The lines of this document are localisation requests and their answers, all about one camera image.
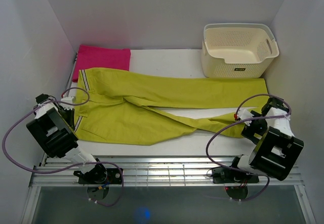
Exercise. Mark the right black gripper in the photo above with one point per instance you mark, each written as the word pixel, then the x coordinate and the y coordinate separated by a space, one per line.
pixel 248 131

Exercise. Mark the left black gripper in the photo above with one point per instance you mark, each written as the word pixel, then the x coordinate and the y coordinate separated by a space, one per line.
pixel 71 113

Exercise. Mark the yellow-green trousers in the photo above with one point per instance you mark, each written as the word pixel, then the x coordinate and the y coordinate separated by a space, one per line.
pixel 122 107

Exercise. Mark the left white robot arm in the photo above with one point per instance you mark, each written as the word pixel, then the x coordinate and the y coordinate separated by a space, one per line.
pixel 53 128

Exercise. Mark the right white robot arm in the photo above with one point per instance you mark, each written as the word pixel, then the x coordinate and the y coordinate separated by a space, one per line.
pixel 276 148

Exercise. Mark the folded pink trousers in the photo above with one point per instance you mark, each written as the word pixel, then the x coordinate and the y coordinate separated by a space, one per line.
pixel 97 57

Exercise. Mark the cream perforated plastic basket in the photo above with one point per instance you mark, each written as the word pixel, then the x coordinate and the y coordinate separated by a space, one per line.
pixel 237 50

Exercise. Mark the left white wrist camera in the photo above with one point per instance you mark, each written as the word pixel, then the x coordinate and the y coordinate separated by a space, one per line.
pixel 68 100

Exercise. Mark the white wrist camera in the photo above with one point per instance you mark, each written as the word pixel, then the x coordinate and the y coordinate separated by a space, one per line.
pixel 243 114
pixel 68 100

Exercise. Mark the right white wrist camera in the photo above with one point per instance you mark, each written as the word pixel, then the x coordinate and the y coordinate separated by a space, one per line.
pixel 243 114

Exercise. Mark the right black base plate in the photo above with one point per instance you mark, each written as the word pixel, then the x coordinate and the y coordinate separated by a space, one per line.
pixel 235 177

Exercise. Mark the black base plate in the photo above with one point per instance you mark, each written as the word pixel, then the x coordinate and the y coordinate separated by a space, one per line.
pixel 111 177
pixel 235 177

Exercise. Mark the aluminium rail frame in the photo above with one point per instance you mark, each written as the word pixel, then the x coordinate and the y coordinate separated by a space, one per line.
pixel 166 190

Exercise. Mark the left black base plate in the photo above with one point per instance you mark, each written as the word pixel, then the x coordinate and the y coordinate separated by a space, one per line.
pixel 111 177

